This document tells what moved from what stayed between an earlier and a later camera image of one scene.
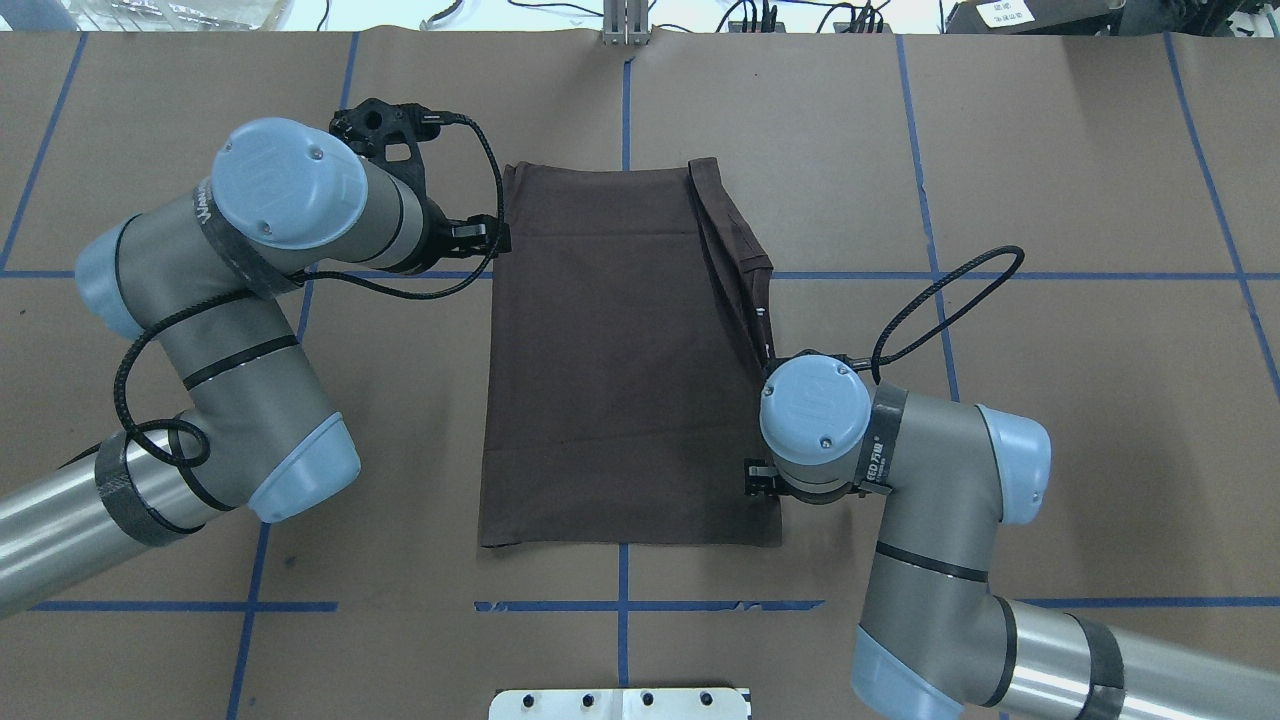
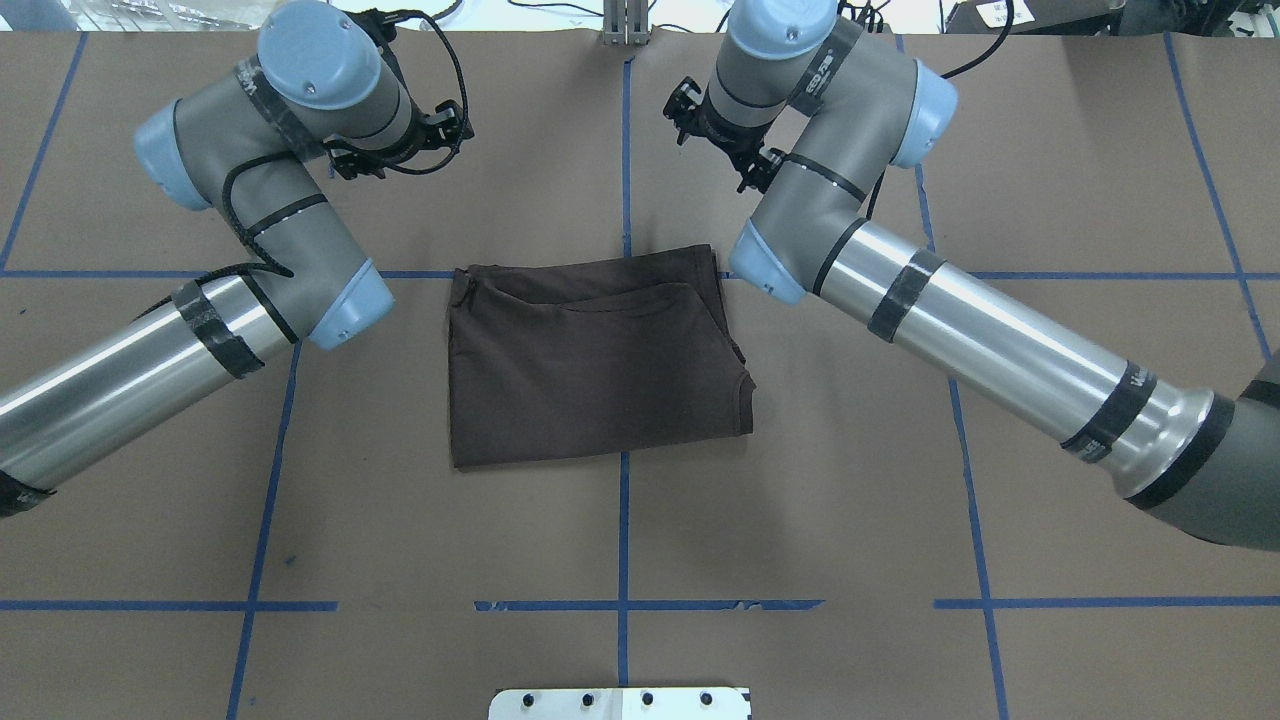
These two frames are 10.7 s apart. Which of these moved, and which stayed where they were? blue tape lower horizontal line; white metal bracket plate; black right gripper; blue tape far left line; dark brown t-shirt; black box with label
Moved: dark brown t-shirt; black right gripper
Stayed: blue tape far left line; white metal bracket plate; black box with label; blue tape lower horizontal line
